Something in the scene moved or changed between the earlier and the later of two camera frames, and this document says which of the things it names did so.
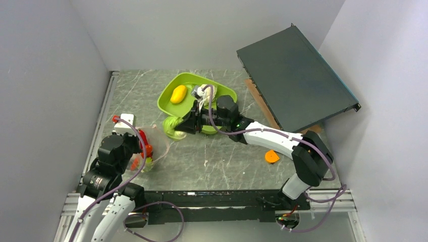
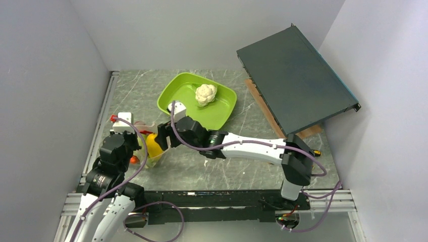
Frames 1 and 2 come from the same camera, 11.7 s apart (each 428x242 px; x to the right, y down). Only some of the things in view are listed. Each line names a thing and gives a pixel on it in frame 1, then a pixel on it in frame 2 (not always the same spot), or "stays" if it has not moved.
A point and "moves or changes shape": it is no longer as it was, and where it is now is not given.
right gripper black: [193, 123] to [165, 130]
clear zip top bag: [157, 142] stays
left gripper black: [135, 139] stays
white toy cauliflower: [207, 93] stays
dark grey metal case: [295, 84] stays
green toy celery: [148, 165] moves or changes shape
